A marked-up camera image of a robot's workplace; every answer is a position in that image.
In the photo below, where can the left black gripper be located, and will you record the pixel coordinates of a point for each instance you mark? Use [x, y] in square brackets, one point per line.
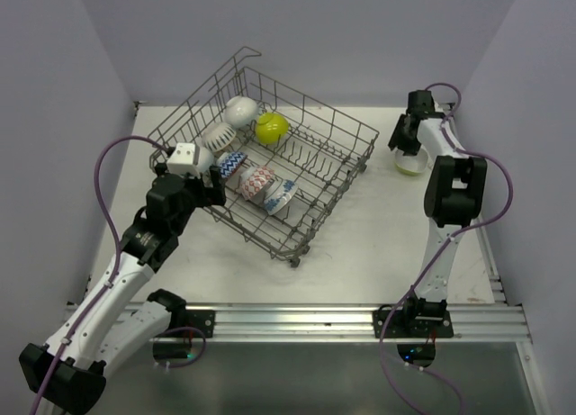
[198, 184]

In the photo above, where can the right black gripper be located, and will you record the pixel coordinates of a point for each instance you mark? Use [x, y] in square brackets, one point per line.
[396, 139]

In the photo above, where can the lime green bowl front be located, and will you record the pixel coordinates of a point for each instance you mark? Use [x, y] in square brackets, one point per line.
[411, 165]

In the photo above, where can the lime green bowl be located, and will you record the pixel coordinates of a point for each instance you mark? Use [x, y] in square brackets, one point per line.
[270, 128]
[411, 165]

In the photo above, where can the red lattice pattern bowl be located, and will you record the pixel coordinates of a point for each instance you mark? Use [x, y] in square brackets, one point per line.
[255, 180]

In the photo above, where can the blue floral pattern bowl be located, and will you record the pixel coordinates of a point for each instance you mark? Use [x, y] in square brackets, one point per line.
[279, 194]

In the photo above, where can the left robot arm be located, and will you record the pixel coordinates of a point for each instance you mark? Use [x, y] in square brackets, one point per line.
[72, 367]

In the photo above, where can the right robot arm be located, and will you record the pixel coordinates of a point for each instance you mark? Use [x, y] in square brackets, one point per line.
[452, 200]

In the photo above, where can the blue zigzag pattern bowl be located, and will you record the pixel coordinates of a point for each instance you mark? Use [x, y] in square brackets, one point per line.
[229, 163]

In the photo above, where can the white bowl with dark stripes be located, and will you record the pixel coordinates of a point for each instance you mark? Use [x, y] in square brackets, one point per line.
[218, 136]

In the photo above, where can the plain white bowl at back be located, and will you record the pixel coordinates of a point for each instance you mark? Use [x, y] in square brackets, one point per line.
[240, 111]

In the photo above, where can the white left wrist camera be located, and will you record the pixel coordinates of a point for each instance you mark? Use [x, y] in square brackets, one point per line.
[183, 160]

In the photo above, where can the grey wire dish rack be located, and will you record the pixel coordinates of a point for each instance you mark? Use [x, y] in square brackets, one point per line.
[323, 152]

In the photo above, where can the aluminium mounting rail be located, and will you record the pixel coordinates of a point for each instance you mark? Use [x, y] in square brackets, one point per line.
[325, 323]

